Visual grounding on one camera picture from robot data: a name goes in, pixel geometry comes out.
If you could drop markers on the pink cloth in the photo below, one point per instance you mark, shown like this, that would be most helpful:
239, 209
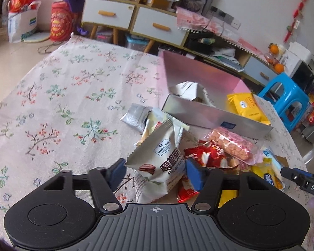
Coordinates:
198, 18

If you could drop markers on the silver snack packet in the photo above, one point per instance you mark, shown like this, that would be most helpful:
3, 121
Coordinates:
136, 116

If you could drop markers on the orange fruit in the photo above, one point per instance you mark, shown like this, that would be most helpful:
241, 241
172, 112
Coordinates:
273, 48
279, 68

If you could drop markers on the wooden shelf cabinet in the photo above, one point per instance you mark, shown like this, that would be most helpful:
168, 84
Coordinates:
115, 5

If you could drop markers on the red patterned bag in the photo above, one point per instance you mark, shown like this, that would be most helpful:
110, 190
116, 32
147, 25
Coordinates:
60, 22

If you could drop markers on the yellow snack packet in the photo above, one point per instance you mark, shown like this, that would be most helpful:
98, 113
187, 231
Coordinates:
264, 174
227, 197

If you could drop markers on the pink white storage box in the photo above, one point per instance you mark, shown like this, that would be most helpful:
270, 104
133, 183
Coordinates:
198, 70

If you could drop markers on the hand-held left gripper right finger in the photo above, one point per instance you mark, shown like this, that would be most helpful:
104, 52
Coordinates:
195, 174

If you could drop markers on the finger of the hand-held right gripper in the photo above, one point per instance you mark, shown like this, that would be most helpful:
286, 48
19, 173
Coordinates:
293, 175

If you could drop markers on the white nut snack packet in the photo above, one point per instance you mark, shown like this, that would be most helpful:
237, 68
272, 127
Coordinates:
162, 157

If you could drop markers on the pile of papers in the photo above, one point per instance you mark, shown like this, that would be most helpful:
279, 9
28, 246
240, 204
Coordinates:
226, 57

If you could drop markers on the red hanging decoration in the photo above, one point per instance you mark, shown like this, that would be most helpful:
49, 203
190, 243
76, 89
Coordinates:
297, 13

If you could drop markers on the red snack packet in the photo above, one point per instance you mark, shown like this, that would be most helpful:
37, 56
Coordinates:
209, 154
185, 190

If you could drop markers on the pink rice cracker packet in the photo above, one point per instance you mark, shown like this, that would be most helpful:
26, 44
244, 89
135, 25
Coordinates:
233, 146

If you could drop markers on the round white disc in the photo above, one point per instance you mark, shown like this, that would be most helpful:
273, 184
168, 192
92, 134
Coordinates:
38, 38

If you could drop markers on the wall socket strip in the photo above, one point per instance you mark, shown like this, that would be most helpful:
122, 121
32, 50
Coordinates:
225, 17

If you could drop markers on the cream snack packet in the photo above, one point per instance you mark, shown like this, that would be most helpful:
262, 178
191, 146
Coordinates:
153, 123

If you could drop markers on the pale blue drawer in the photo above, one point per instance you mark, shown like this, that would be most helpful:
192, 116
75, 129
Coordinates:
260, 70

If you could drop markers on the low wooden cabinet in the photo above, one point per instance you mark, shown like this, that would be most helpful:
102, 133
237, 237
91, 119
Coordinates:
233, 57

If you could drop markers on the yellow biscuit packet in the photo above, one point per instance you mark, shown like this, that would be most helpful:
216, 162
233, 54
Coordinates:
247, 107

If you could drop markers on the white shopping bag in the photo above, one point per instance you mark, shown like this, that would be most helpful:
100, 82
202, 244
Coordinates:
22, 27

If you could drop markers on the clear box blue lid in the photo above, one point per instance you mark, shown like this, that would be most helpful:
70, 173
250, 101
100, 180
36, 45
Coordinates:
136, 43

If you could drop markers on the orange cardboard box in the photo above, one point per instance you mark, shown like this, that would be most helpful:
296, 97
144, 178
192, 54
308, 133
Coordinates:
159, 2

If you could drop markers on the white crumpled packet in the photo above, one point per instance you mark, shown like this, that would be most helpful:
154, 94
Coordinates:
191, 91

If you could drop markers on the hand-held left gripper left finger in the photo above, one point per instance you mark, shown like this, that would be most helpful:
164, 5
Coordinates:
116, 174

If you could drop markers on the blue plastic stool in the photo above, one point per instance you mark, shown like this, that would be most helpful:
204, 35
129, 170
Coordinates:
290, 94

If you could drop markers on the black bag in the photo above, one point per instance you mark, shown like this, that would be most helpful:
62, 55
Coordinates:
200, 44

